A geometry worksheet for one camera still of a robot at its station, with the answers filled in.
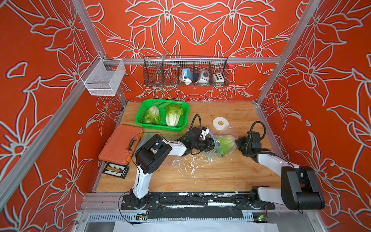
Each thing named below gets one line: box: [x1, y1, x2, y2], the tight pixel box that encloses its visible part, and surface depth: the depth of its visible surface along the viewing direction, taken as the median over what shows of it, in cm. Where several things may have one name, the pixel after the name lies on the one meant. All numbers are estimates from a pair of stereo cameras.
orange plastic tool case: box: [98, 124, 143, 166], surface depth 92 cm
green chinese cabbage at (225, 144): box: [214, 136, 236, 157], surface depth 87 cm
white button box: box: [213, 72, 225, 83], surface depth 96 cm
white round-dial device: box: [198, 69, 210, 84], surface depth 93 cm
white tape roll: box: [212, 116, 230, 131], surface depth 106 cm
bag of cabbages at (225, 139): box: [202, 125, 239, 163], surface depth 87 cm
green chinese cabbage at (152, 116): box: [141, 106, 161, 125], surface depth 102 cm
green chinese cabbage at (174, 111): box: [165, 103, 184, 128], surface depth 104 cm
